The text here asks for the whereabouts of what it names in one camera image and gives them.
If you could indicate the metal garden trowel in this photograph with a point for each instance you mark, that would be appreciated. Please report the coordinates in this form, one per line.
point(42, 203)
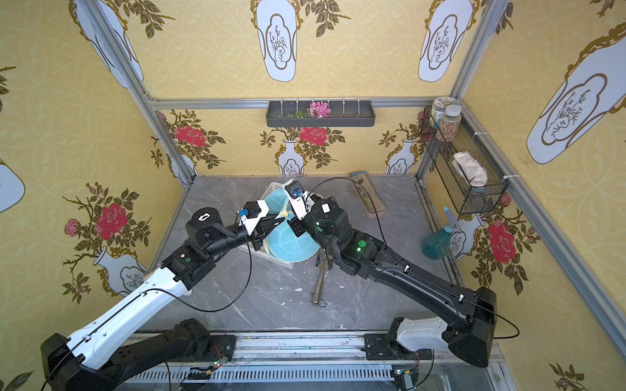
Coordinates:
point(323, 266)

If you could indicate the glass jar white lid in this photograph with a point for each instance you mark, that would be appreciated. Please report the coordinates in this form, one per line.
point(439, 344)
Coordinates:
point(438, 108)

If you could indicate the grey wall shelf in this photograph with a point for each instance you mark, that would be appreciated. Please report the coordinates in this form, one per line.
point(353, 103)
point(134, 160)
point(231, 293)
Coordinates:
point(307, 113)

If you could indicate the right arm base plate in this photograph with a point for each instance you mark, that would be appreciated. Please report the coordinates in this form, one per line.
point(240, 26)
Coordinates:
point(378, 346)

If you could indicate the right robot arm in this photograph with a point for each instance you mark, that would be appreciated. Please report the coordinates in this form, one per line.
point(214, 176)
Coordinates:
point(469, 315)

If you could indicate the glass jar with grains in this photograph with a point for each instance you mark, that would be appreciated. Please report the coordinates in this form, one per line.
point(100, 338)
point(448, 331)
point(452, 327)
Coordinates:
point(449, 123)

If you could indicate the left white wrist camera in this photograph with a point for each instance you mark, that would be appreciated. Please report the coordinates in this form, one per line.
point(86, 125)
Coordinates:
point(251, 215)

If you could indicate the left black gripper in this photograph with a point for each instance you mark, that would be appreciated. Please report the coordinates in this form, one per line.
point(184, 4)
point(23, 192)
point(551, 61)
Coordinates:
point(257, 235)

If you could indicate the white perforated plastic basket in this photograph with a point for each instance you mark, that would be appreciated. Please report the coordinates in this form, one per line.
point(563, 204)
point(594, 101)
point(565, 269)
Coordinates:
point(281, 245)

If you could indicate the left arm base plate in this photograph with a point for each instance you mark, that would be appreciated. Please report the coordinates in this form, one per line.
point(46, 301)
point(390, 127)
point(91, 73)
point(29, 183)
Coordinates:
point(215, 347)

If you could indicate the pink artificial flower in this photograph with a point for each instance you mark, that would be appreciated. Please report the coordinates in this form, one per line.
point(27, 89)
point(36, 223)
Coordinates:
point(319, 109)

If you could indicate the turquoise mesh laundry bag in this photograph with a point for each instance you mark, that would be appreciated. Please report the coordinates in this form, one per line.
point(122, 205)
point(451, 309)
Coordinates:
point(282, 244)

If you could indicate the teal spray bottle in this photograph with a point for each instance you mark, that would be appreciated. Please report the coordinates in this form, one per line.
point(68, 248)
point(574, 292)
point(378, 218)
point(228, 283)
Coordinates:
point(447, 241)

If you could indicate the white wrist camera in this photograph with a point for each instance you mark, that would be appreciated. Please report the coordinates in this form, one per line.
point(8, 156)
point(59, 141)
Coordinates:
point(301, 201)
point(251, 215)

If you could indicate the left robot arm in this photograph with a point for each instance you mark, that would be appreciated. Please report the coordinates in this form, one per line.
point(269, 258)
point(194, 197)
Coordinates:
point(96, 357)

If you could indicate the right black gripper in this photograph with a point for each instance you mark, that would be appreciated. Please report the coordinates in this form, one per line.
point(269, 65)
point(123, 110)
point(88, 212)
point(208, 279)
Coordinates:
point(297, 227)

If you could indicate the crumpled white cloth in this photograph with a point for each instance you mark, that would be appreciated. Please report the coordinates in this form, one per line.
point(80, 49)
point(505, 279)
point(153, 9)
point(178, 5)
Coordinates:
point(470, 169)

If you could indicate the black wire wall basket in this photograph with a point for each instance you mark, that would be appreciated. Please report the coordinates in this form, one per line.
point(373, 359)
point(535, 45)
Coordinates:
point(438, 157)

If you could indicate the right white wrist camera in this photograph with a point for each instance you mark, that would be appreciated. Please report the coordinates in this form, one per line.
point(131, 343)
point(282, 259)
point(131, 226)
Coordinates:
point(301, 201)

